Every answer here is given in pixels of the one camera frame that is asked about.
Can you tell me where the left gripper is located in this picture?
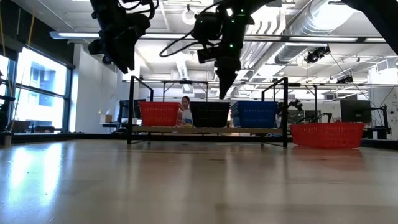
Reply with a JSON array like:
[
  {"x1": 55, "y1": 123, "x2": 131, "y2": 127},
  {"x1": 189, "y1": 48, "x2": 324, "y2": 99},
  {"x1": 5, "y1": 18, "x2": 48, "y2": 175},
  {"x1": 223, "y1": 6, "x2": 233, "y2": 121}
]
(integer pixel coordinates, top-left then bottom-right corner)
[{"x1": 96, "y1": 13, "x2": 152, "y2": 74}]

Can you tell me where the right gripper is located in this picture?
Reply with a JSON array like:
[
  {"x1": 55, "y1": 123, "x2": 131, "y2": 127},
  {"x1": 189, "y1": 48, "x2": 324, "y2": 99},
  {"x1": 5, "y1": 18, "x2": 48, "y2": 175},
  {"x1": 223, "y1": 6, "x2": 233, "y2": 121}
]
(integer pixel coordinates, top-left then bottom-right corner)
[{"x1": 192, "y1": 6, "x2": 256, "y2": 100}]

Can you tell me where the blue plastic basket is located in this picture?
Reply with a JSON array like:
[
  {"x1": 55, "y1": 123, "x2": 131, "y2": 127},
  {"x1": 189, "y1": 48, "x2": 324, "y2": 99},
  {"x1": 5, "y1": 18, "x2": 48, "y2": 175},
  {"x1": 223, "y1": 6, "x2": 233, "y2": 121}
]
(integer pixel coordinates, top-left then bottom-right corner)
[
  {"x1": 230, "y1": 102, "x2": 279, "y2": 106},
  {"x1": 230, "y1": 101, "x2": 279, "y2": 105},
  {"x1": 231, "y1": 104, "x2": 278, "y2": 128}
]

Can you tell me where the red plastic basket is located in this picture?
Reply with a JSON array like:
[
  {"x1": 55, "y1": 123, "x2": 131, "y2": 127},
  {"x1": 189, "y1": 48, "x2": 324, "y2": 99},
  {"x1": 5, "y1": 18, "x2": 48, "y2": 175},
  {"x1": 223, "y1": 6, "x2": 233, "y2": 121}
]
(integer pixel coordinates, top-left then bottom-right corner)
[
  {"x1": 139, "y1": 101, "x2": 182, "y2": 106},
  {"x1": 289, "y1": 122, "x2": 365, "y2": 149},
  {"x1": 139, "y1": 103, "x2": 181, "y2": 127}
]

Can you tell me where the long ceiling light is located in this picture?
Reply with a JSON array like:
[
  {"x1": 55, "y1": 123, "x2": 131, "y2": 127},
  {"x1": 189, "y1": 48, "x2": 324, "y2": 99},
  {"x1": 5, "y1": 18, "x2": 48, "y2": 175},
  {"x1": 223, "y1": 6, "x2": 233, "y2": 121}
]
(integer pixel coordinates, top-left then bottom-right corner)
[
  {"x1": 49, "y1": 30, "x2": 193, "y2": 40},
  {"x1": 242, "y1": 35, "x2": 386, "y2": 44}
]

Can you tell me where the person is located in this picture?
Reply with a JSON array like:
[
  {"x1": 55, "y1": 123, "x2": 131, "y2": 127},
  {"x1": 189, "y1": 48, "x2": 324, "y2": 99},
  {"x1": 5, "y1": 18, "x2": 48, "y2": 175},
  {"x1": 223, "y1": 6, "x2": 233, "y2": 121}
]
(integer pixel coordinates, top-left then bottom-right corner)
[{"x1": 176, "y1": 95, "x2": 194, "y2": 128}]

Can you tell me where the dark computer monitor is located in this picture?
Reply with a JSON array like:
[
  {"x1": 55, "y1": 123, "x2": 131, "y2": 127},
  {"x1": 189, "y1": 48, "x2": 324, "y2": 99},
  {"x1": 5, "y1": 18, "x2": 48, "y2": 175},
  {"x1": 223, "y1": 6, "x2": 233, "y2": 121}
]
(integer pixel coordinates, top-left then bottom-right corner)
[
  {"x1": 119, "y1": 98, "x2": 147, "y2": 119},
  {"x1": 340, "y1": 99, "x2": 373, "y2": 124}
]

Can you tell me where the large window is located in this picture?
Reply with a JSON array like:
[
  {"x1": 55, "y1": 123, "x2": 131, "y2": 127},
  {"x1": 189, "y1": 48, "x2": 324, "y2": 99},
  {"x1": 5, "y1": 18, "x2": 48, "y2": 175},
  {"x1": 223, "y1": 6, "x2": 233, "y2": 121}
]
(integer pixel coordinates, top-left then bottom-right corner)
[{"x1": 0, "y1": 46, "x2": 74, "y2": 134}]

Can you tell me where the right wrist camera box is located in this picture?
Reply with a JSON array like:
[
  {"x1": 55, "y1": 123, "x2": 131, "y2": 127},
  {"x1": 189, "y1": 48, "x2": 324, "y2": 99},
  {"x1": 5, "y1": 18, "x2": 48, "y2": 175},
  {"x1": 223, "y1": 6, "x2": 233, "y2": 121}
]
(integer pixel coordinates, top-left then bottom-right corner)
[{"x1": 197, "y1": 46, "x2": 218, "y2": 65}]

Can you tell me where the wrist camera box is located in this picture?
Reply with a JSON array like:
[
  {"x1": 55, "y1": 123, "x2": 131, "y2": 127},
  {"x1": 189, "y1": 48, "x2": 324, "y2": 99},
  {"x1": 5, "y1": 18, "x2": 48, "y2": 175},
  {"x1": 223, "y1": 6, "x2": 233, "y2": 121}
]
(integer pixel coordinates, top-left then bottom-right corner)
[
  {"x1": 197, "y1": 46, "x2": 218, "y2": 65},
  {"x1": 87, "y1": 39, "x2": 113, "y2": 65}
]

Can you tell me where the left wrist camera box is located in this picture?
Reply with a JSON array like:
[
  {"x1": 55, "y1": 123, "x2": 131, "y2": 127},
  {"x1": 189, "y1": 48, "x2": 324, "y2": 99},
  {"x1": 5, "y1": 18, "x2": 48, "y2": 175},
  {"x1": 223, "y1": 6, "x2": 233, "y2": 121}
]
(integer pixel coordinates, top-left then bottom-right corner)
[{"x1": 87, "y1": 39, "x2": 113, "y2": 65}]

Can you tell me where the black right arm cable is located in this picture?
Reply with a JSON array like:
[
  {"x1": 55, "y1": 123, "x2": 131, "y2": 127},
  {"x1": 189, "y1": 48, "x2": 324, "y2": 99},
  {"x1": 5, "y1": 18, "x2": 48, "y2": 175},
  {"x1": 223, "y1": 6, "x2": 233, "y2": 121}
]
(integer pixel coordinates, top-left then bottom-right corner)
[{"x1": 159, "y1": 29, "x2": 200, "y2": 58}]

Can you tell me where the silver ventilation duct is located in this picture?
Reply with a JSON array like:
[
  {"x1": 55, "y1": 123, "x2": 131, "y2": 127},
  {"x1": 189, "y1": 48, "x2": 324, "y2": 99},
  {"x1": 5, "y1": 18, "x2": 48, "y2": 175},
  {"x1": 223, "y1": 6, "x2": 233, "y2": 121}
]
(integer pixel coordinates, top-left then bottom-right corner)
[{"x1": 275, "y1": 0, "x2": 358, "y2": 65}]

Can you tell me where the black aluminium rig frame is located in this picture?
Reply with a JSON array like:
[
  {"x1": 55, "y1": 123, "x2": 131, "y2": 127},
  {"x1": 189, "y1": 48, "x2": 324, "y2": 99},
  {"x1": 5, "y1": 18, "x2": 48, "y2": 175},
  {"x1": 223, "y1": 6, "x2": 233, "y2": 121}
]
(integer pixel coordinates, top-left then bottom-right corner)
[{"x1": 12, "y1": 133, "x2": 398, "y2": 149}]

